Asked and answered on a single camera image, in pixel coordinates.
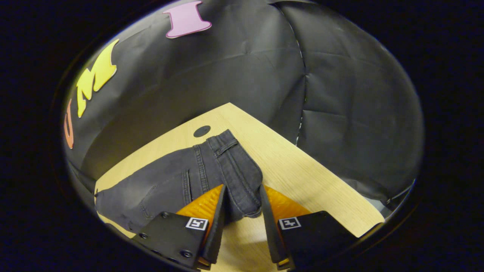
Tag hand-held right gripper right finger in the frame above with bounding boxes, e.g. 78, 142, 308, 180
259, 184, 360, 271

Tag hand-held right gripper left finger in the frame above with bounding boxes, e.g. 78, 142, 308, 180
132, 184, 230, 271

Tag dark grey jeans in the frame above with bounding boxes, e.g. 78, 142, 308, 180
94, 129, 264, 233

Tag black backdrop cloth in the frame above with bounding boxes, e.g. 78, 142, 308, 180
62, 0, 425, 212

